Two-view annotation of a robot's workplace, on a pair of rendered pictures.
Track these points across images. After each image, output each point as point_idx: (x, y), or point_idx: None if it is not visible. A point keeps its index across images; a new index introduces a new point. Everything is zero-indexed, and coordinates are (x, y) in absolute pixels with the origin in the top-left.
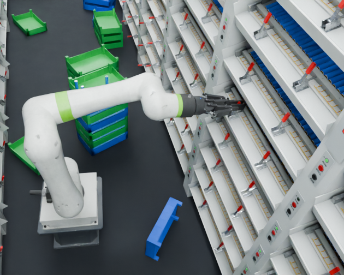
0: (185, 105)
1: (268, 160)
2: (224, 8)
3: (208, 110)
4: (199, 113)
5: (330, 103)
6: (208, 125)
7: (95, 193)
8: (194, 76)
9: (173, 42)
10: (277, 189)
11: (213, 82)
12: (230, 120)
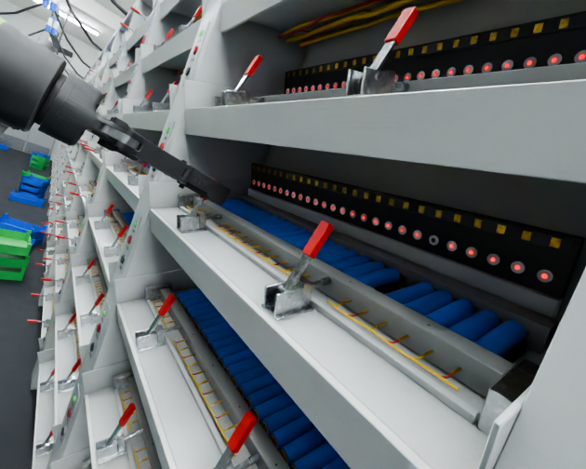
0: (9, 36)
1: (319, 282)
2: (200, 25)
3: (113, 123)
4: (70, 115)
5: None
6: (121, 305)
7: None
8: (120, 243)
9: (99, 216)
10: (394, 379)
11: (154, 180)
12: (181, 233)
